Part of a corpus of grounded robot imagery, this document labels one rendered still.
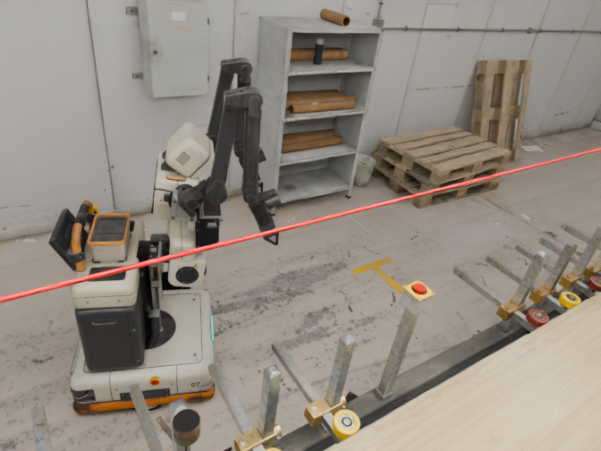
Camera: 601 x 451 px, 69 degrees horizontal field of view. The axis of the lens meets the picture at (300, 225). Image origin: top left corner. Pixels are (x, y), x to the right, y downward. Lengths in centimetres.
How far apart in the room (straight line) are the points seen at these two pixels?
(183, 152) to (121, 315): 75
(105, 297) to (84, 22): 193
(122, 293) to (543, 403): 161
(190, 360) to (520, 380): 147
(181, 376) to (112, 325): 44
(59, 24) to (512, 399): 310
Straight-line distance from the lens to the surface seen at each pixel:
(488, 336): 219
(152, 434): 144
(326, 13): 386
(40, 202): 372
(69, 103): 345
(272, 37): 355
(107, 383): 235
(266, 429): 139
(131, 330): 212
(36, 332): 304
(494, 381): 172
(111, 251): 204
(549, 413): 173
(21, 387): 279
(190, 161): 180
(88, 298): 201
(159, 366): 233
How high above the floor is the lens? 208
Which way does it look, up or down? 33 degrees down
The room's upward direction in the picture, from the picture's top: 8 degrees clockwise
